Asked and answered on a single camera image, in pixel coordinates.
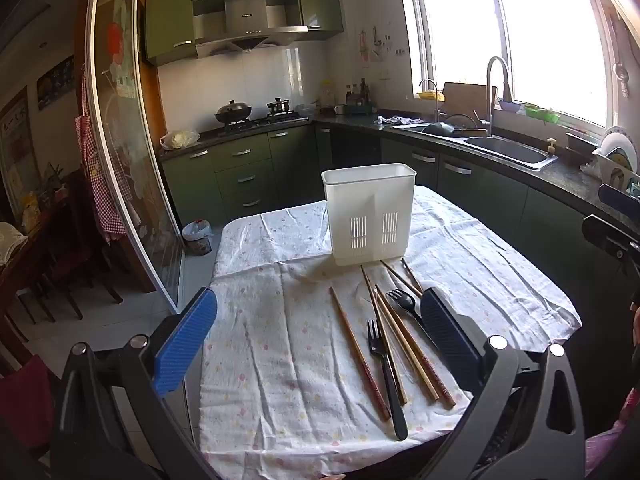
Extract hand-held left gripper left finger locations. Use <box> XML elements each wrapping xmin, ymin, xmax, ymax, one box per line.
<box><xmin>47</xmin><ymin>287</ymin><xmax>221</xmax><ymax>480</ymax></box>

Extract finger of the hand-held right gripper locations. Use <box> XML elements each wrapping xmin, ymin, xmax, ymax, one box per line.
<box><xmin>598</xmin><ymin>184</ymin><xmax>640</xmax><ymax>217</ymax></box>
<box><xmin>582</xmin><ymin>215</ymin><xmax>640</xmax><ymax>261</ymax></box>

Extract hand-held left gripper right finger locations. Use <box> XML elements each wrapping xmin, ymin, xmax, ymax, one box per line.
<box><xmin>415</xmin><ymin>287</ymin><xmax>587</xmax><ymax>480</ymax></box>

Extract plain wooden chopstick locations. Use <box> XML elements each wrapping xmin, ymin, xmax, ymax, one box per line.
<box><xmin>401</xmin><ymin>257</ymin><xmax>425</xmax><ymax>295</ymax></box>
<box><xmin>380</xmin><ymin>259</ymin><xmax>425</xmax><ymax>298</ymax></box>
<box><xmin>360</xmin><ymin>265</ymin><xmax>408</xmax><ymax>407</ymax></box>
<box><xmin>375</xmin><ymin>285</ymin><xmax>440</xmax><ymax>402</ymax></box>

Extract red-ended wooden chopstick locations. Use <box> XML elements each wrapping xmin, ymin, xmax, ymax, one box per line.
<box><xmin>329</xmin><ymin>286</ymin><xmax>391</xmax><ymax>422</ymax></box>
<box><xmin>377</xmin><ymin>290</ymin><xmax>457</xmax><ymax>409</ymax></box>

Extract black plastic fork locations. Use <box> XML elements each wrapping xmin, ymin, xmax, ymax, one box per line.
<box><xmin>366</xmin><ymin>319</ymin><xmax>409</xmax><ymax>442</ymax></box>
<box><xmin>386</xmin><ymin>288</ymin><xmax>443</xmax><ymax>353</ymax></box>

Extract white plastic utensil holder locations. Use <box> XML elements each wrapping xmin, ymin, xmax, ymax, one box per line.
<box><xmin>320</xmin><ymin>162</ymin><xmax>418</xmax><ymax>267</ymax></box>

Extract dish rack with plates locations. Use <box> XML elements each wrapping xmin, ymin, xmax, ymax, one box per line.
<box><xmin>592</xmin><ymin>127</ymin><xmax>640</xmax><ymax>192</ymax></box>

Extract dark stone countertop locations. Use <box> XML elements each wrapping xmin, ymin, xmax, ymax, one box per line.
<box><xmin>159</xmin><ymin>112</ymin><xmax>640</xmax><ymax>231</ymax></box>

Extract black tray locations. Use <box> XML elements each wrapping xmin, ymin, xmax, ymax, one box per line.
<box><xmin>566</xmin><ymin>132</ymin><xmax>599</xmax><ymax>162</ymax></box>

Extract white floral tablecloth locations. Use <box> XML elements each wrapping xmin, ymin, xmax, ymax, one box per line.
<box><xmin>199</xmin><ymin>185</ymin><xmax>583</xmax><ymax>479</ymax></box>

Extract lined trash bin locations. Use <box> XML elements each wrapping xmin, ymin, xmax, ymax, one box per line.
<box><xmin>181</xmin><ymin>219</ymin><xmax>214</xmax><ymax>256</ymax></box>

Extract green plastic basket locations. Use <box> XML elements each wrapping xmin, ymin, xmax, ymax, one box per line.
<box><xmin>524</xmin><ymin>104</ymin><xmax>561</xmax><ymax>124</ymax></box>

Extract steel kitchen sink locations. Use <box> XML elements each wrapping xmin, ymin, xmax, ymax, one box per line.
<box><xmin>394</xmin><ymin>120</ymin><xmax>559</xmax><ymax>171</ymax></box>

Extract red chair cover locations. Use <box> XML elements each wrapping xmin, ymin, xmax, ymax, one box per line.
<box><xmin>0</xmin><ymin>355</ymin><xmax>54</xmax><ymax>452</ymax></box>

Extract tall steel faucet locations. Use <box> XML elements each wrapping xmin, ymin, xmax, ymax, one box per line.
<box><xmin>485</xmin><ymin>56</ymin><xmax>514</xmax><ymax>139</ymax></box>

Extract wooden dining table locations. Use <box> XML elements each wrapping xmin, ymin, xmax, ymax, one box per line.
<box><xmin>0</xmin><ymin>195</ymin><xmax>86</xmax><ymax>321</ymax></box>

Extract green base cabinets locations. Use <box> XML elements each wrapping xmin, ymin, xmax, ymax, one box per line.
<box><xmin>160</xmin><ymin>124</ymin><xmax>640</xmax><ymax>281</ymax></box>

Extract red checked apron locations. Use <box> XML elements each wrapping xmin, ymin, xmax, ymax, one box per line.
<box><xmin>75</xmin><ymin>67</ymin><xmax>129</xmax><ymax>247</ymax></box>

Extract wooden cutting board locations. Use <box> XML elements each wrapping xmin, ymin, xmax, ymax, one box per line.
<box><xmin>442</xmin><ymin>82</ymin><xmax>499</xmax><ymax>119</ymax></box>

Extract kitchen window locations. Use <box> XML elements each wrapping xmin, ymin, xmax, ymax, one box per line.
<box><xmin>400</xmin><ymin>0</ymin><xmax>640</xmax><ymax>131</ymax></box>

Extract pink patterned clothing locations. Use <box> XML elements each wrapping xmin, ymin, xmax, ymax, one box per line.
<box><xmin>584</xmin><ymin>395</ymin><xmax>640</xmax><ymax>480</ymax></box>

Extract white lace cover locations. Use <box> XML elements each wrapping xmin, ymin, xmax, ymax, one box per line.
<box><xmin>0</xmin><ymin>222</ymin><xmax>29</xmax><ymax>267</ymax></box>

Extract sliding glass door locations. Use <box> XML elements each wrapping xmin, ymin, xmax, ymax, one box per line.
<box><xmin>85</xmin><ymin>0</ymin><xmax>187</xmax><ymax>312</ymax></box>

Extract plastic bag of food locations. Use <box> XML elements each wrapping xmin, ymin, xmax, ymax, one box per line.
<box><xmin>160</xmin><ymin>130</ymin><xmax>200</xmax><ymax>151</ymax></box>

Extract small steel faucet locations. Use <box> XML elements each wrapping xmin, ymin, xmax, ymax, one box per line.
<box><xmin>417</xmin><ymin>79</ymin><xmax>442</xmax><ymax>124</ymax></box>

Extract black gas stove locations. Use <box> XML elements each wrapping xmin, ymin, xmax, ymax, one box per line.
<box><xmin>220</xmin><ymin>112</ymin><xmax>310</xmax><ymax>134</ymax></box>

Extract black lidded wok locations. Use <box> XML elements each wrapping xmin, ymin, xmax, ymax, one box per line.
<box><xmin>215</xmin><ymin>100</ymin><xmax>253</xmax><ymax>126</ymax></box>

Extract condiment bottles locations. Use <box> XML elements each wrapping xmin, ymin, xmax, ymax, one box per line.
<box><xmin>345</xmin><ymin>78</ymin><xmax>374</xmax><ymax>106</ymax></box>

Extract steel range hood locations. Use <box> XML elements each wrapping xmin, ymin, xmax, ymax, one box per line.
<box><xmin>192</xmin><ymin>0</ymin><xmax>309</xmax><ymax>59</ymax></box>

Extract black pan with wooden handle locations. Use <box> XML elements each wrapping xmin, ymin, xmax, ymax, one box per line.
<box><xmin>424</xmin><ymin>121</ymin><xmax>489</xmax><ymax>137</ymax></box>

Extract framed wall picture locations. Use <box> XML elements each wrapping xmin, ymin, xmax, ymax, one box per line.
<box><xmin>0</xmin><ymin>87</ymin><xmax>42</xmax><ymax>222</ymax></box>

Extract dark wall poster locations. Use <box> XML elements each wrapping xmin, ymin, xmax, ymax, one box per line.
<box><xmin>37</xmin><ymin>57</ymin><xmax>76</xmax><ymax>111</ymax></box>

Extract green wall cabinets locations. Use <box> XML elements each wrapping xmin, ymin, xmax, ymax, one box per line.
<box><xmin>144</xmin><ymin>0</ymin><xmax>346</xmax><ymax>67</ymax></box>

